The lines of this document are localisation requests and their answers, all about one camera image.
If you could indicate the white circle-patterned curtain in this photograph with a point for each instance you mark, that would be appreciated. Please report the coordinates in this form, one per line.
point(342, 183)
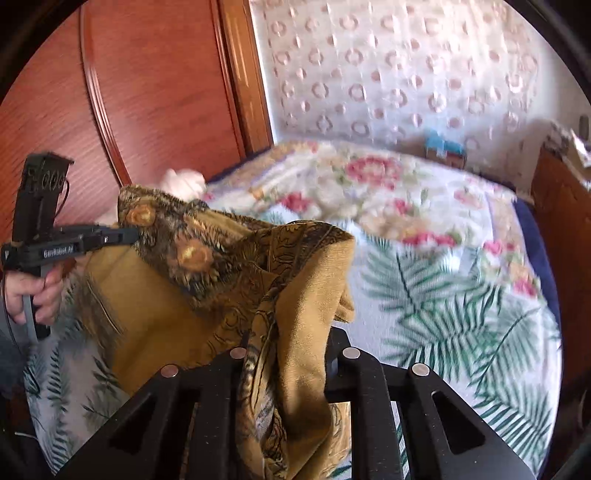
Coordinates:
point(392, 73)

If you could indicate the red wooden headboard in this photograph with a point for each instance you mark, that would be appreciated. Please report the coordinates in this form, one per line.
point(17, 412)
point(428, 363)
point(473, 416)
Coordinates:
point(127, 90)

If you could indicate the person's left hand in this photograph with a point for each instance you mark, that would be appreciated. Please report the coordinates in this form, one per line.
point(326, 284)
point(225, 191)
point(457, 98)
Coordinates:
point(45, 292)

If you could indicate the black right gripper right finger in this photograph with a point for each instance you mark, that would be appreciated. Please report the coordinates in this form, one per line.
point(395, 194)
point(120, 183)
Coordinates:
point(409, 423)

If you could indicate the dark blue blanket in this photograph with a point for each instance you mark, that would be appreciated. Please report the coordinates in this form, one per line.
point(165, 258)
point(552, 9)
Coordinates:
point(538, 257)

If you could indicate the white pillow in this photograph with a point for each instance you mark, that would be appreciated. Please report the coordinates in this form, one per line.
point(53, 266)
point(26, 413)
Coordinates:
point(185, 184)

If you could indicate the floral palm-leaf bedsheet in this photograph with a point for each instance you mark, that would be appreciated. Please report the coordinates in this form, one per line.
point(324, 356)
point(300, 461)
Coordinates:
point(440, 275)

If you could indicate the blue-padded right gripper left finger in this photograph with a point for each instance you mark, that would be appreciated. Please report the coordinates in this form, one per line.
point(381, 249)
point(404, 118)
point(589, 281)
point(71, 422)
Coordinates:
point(179, 425)

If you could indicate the blue tissue box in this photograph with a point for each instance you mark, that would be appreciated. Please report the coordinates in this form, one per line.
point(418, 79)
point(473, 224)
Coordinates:
point(446, 152)

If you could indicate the brown wooden sideboard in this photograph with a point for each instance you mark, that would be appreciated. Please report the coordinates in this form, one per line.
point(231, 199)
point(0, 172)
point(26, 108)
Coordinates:
point(562, 209)

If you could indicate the mustard patterned scarf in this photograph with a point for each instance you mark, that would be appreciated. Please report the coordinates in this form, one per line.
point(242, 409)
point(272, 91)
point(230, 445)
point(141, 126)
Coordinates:
point(200, 282)

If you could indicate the cardboard box on sideboard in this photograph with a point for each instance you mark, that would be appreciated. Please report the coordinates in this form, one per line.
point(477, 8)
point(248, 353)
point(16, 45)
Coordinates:
point(565, 142)

